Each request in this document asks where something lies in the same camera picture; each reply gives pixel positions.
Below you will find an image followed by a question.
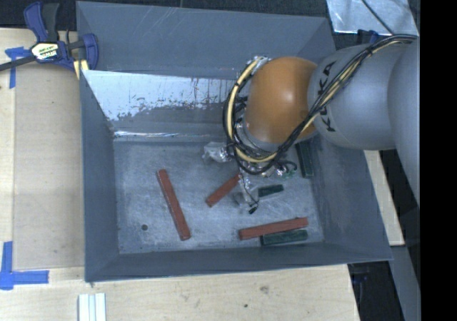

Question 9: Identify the red-brown flat block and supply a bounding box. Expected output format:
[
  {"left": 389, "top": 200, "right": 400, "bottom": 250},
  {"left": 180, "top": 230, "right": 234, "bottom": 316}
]
[
  {"left": 205, "top": 173, "right": 242, "bottom": 208},
  {"left": 238, "top": 216, "right": 310, "bottom": 241},
  {"left": 156, "top": 168, "right": 192, "bottom": 242}
]

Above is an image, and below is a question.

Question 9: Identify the dark green flat block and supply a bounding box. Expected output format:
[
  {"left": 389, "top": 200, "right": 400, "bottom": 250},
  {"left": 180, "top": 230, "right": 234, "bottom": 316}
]
[
  {"left": 295, "top": 139, "right": 318, "bottom": 179},
  {"left": 257, "top": 183, "right": 286, "bottom": 198},
  {"left": 259, "top": 228, "right": 309, "bottom": 247}
]

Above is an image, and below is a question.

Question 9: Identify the grey metal bin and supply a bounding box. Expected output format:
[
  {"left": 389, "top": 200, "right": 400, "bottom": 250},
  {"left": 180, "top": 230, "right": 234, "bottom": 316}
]
[{"left": 74, "top": 0, "right": 394, "bottom": 283}]

